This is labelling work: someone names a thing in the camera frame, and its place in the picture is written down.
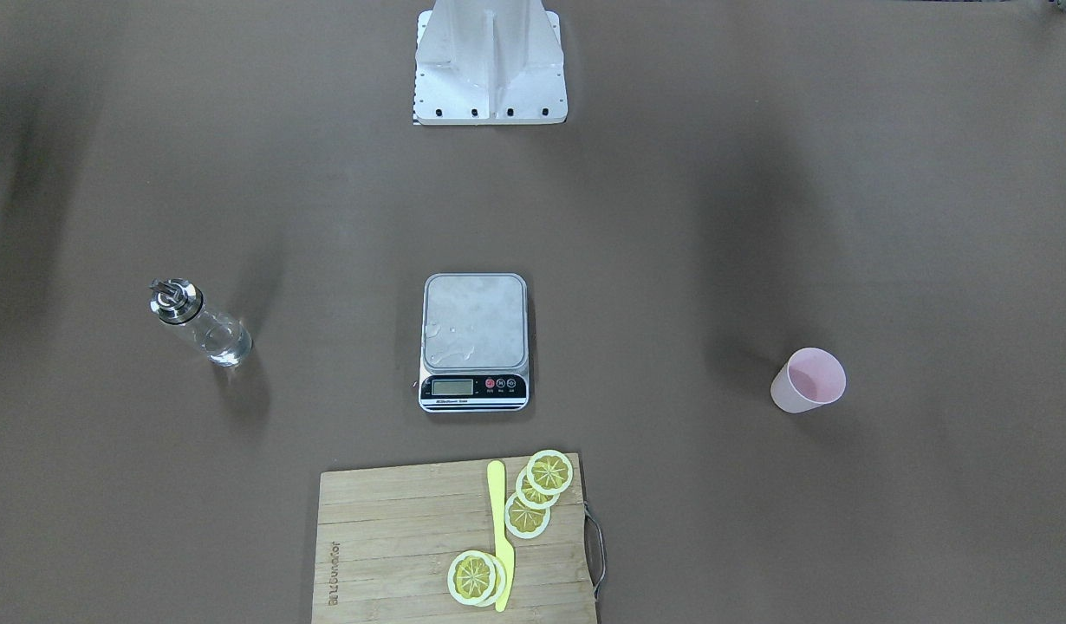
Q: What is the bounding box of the digital kitchen scale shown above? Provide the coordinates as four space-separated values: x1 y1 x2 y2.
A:
418 272 530 413

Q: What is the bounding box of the glass sauce bottle metal spout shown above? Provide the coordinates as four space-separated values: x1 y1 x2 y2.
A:
149 279 253 367

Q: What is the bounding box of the lemon slice far end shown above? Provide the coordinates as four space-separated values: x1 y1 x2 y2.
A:
526 449 575 495

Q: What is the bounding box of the yellow plastic knife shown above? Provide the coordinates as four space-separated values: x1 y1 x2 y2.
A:
486 459 516 613

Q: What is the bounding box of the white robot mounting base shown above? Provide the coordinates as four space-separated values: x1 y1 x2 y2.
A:
411 1 569 126

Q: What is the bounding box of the bamboo cutting board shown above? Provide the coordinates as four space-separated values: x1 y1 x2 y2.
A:
311 458 599 623

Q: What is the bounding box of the lemon slice near knife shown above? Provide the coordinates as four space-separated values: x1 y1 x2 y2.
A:
503 494 550 540

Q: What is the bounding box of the lemon slice middle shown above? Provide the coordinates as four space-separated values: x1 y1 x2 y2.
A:
516 467 560 510

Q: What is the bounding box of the pink plastic cup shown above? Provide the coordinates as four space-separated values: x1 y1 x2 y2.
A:
770 348 847 414

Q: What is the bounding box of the lemon slice hidden pair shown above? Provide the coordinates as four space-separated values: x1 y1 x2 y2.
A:
477 554 508 608

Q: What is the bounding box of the lemon slice front pair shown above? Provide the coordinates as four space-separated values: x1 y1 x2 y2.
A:
446 549 495 607

